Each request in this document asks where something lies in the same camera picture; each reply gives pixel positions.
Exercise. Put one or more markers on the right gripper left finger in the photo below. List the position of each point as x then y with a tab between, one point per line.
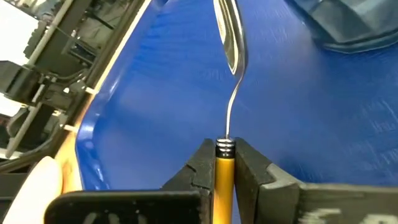
199	180

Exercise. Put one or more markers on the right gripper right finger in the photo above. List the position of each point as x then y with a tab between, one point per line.
255	186

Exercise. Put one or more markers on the blue plastic tray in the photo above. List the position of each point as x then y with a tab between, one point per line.
171	109

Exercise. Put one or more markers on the peach round plate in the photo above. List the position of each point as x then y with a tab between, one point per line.
31	193

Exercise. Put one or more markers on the blue faceted cup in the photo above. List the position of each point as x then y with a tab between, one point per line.
357	21

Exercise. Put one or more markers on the black metal table frame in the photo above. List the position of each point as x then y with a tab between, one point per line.
102	59

